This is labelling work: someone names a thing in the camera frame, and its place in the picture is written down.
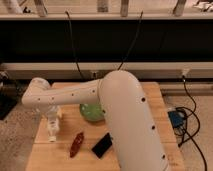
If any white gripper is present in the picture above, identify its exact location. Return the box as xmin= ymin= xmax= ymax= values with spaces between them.
xmin=41 ymin=106 xmax=62 ymax=119

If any clear plastic bottle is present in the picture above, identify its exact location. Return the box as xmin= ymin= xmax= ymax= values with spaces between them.
xmin=47 ymin=118 xmax=60 ymax=142

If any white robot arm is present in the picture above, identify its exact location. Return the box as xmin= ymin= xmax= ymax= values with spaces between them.
xmin=22 ymin=70 xmax=171 ymax=171

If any green ceramic bowl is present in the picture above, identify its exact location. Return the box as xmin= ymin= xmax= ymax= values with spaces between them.
xmin=79 ymin=104 xmax=104 ymax=122

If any brown oblong object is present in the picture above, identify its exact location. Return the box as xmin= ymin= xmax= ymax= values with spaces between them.
xmin=70 ymin=132 xmax=84 ymax=158

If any wooden table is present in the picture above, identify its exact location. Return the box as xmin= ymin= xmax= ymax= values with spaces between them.
xmin=25 ymin=82 xmax=186 ymax=171

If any black rectangular object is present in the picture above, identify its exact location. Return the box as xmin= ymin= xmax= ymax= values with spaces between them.
xmin=92 ymin=133 xmax=112 ymax=158

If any blue power device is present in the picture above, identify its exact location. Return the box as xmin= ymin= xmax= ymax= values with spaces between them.
xmin=168 ymin=111 xmax=184 ymax=128

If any black cable left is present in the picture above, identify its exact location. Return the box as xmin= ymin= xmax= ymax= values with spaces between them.
xmin=64 ymin=10 xmax=88 ymax=82

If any black cable right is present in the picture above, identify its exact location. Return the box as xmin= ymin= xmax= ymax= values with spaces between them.
xmin=116 ymin=10 xmax=144 ymax=72

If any black floor cable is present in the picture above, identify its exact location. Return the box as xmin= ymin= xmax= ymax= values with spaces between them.
xmin=173 ymin=75 xmax=208 ymax=171

